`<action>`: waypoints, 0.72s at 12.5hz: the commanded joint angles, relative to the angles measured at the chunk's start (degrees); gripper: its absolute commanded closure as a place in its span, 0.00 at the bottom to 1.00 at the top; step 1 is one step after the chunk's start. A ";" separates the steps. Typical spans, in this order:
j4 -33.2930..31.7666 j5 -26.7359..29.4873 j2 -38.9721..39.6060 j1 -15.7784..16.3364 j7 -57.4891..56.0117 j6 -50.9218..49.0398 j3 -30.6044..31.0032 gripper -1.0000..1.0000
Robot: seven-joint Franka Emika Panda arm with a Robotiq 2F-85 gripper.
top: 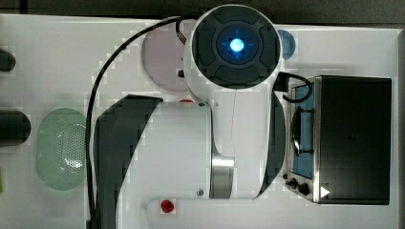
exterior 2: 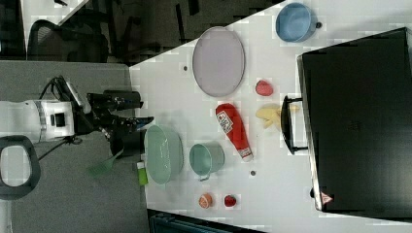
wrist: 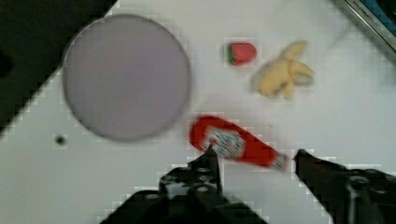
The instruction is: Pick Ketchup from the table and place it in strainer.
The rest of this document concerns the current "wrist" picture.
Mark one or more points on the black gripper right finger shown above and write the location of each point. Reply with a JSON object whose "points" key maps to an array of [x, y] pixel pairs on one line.
{"points": [[350, 196]]}

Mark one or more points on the grey round plate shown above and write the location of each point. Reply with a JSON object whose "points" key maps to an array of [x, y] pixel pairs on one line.
{"points": [[126, 78]]}

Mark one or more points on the red plush strawberry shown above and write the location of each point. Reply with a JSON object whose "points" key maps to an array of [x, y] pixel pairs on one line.
{"points": [[241, 53]]}

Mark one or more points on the silver toaster oven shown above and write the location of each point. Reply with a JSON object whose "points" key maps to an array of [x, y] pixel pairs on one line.
{"points": [[376, 18]]}

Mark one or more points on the yellow plush banana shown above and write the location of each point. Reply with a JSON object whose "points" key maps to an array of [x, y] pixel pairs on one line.
{"points": [[282, 74]]}

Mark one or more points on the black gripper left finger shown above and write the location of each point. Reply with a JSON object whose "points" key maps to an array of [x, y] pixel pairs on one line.
{"points": [[186, 195]]}

